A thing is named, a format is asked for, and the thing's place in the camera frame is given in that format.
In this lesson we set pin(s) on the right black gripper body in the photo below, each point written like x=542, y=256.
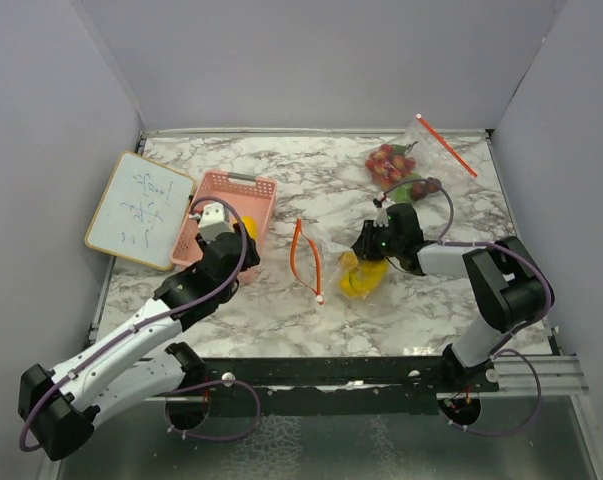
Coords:
x=389, y=244

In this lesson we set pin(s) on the yellow fake banana bunch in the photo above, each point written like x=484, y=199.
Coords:
x=360, y=278

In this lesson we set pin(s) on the zip bag with yellow fruit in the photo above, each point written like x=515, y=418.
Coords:
x=328, y=269

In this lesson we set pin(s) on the pink plastic basket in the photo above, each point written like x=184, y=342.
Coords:
x=222, y=199

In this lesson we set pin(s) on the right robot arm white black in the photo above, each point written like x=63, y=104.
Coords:
x=510, y=291

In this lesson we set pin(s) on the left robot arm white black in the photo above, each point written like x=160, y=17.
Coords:
x=61, y=407

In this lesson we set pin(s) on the zip bag with berries grapes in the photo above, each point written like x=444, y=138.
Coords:
x=416, y=164

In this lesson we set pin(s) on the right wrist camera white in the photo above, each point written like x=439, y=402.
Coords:
x=382, y=219

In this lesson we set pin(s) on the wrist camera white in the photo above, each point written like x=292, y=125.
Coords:
x=212, y=219
x=382, y=219

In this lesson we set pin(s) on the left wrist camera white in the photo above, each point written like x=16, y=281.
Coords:
x=212, y=219

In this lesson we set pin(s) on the small whiteboard wooden frame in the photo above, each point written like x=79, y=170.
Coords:
x=140, y=212

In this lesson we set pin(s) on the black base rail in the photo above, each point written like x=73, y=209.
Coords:
x=327, y=386

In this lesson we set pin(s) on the aluminium frame rail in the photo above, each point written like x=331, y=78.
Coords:
x=557, y=375

